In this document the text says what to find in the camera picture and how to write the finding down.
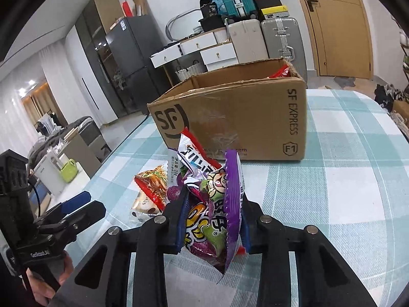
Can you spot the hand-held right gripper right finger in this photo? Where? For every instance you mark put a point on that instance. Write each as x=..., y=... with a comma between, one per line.
x=246, y=239

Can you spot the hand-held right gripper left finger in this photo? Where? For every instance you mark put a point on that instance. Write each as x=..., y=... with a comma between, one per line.
x=180, y=230

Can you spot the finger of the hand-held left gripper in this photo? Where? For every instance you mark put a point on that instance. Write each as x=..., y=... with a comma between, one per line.
x=76, y=200
x=91, y=212

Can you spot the purple snack packet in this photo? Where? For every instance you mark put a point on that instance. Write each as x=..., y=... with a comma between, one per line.
x=230, y=198

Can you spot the white snack packet dark letters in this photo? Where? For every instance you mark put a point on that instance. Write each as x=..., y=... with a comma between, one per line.
x=195, y=163

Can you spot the white snack packet red letters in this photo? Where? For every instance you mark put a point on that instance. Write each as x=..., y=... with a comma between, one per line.
x=281, y=72

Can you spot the person's left hand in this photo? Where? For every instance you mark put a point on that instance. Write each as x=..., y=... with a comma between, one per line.
x=40, y=291

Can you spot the green plastic watering can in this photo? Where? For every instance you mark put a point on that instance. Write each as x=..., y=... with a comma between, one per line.
x=70, y=170

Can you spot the white storage box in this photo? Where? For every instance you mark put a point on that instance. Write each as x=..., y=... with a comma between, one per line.
x=49, y=174

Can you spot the cream pastry packet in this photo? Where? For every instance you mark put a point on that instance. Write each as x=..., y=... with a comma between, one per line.
x=145, y=209

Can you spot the red noodle snack packet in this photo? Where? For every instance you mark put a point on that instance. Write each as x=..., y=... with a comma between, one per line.
x=153, y=182

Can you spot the grey sofa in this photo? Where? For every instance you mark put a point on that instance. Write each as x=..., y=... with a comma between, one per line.
x=64, y=137

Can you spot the dark glass cabinet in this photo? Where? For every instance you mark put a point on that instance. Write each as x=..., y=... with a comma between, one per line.
x=92, y=70

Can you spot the dark grey refrigerator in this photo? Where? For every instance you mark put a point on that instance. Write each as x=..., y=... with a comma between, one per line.
x=137, y=64

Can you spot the woven laundry basket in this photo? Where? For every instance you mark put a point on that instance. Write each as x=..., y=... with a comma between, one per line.
x=188, y=72

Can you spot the white drawer dresser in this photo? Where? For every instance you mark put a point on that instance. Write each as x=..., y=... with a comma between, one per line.
x=217, y=56

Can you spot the grey door mat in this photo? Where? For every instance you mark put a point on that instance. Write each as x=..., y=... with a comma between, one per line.
x=345, y=82

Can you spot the tall tan cardboard box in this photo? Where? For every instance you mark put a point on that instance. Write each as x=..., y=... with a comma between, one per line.
x=107, y=12

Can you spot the red paper bag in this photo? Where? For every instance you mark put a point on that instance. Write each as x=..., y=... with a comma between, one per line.
x=127, y=9

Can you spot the beige suitcase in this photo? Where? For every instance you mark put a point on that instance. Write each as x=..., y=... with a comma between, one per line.
x=247, y=41

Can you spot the white ribbed bin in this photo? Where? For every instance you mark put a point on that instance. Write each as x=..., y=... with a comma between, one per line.
x=221, y=35

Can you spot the white plastic basket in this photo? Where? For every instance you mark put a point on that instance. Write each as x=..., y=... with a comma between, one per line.
x=197, y=30

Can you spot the pile of shoes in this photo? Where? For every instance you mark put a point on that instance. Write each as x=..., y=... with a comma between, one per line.
x=388, y=94

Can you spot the small brown cardboard box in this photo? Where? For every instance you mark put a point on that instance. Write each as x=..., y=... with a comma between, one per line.
x=401, y=107

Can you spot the open tan cardboard box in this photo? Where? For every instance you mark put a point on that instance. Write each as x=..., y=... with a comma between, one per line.
x=140, y=5

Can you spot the silver suitcase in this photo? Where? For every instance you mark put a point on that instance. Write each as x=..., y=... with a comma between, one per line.
x=284, y=38

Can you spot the black bag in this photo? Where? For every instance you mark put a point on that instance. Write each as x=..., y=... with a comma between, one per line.
x=211, y=16

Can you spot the yellow black shoe box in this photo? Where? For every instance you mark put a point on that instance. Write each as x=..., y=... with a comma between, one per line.
x=274, y=12

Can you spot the wooden door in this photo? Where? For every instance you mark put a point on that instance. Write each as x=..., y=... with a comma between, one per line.
x=338, y=28

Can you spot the grey curved metal frame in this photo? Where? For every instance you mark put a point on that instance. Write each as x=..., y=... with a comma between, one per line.
x=174, y=22

